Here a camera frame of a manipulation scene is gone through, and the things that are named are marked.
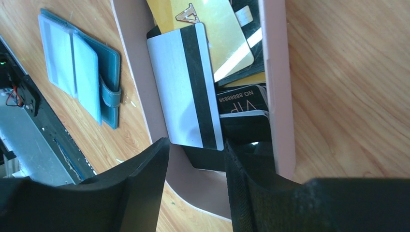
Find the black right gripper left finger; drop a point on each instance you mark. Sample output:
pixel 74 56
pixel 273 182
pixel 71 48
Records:
pixel 125 198

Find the teal leather card holder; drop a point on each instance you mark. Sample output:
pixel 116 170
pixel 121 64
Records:
pixel 82 67

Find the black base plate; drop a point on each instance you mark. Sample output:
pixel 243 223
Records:
pixel 33 141

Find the white striped card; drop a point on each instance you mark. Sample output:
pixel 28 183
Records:
pixel 182 69

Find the black VIP card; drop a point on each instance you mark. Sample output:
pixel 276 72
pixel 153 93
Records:
pixel 242 99

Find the beige oval tray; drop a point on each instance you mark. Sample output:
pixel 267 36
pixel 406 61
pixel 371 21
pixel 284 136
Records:
pixel 207 191

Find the gold credit card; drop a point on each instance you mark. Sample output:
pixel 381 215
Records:
pixel 228 47

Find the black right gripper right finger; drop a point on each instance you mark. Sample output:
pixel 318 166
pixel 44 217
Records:
pixel 260 200

